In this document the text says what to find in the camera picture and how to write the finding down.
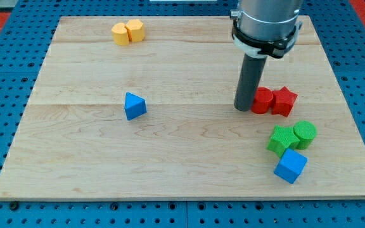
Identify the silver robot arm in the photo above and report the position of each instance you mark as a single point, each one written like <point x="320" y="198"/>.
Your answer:
<point x="264" y="28"/>

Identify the blue triangle block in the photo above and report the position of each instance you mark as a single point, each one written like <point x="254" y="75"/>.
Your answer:
<point x="134" y="106"/>

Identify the wooden board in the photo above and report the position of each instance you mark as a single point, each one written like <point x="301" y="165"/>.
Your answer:
<point x="74" y="142"/>

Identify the red cylinder block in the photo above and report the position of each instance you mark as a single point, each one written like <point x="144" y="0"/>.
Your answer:
<point x="262" y="100"/>

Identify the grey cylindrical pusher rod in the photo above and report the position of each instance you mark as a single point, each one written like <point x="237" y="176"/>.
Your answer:
<point x="250" y="75"/>

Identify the yellow hexagon block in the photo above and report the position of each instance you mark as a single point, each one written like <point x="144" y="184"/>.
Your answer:
<point x="135" y="30"/>

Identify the yellow heart block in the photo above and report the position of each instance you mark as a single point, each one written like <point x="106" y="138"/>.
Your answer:
<point x="120" y="34"/>

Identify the red star block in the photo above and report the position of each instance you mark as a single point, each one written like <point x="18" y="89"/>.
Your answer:
<point x="283" y="101"/>

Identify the green star block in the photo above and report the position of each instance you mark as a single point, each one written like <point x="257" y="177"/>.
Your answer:
<point x="281" y="139"/>

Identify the blue cube block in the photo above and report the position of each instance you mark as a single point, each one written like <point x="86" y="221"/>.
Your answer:
<point x="291" y="165"/>

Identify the green cylinder block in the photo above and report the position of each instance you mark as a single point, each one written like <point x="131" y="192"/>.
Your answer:
<point x="306" y="132"/>

